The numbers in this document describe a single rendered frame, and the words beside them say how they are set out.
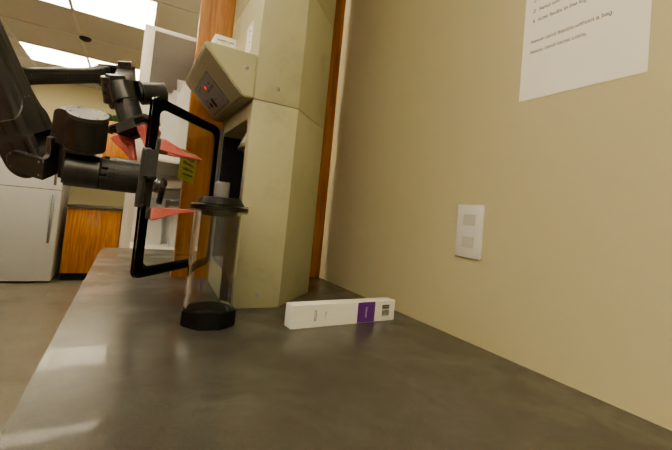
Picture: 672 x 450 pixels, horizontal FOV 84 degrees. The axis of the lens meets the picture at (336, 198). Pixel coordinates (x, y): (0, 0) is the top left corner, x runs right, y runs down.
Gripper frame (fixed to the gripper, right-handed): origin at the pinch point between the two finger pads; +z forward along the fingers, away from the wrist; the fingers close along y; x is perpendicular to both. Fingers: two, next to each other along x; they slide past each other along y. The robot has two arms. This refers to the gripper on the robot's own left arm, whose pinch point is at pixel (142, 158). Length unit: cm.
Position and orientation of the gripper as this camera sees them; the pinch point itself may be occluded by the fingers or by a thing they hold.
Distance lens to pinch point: 103.5
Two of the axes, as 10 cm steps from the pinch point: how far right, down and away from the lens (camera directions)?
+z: 3.2, 9.4, -0.9
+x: -0.8, -0.6, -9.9
